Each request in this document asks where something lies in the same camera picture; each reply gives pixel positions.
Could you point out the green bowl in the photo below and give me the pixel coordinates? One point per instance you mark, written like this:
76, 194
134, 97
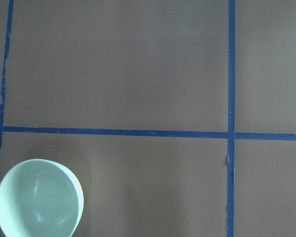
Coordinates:
40, 198

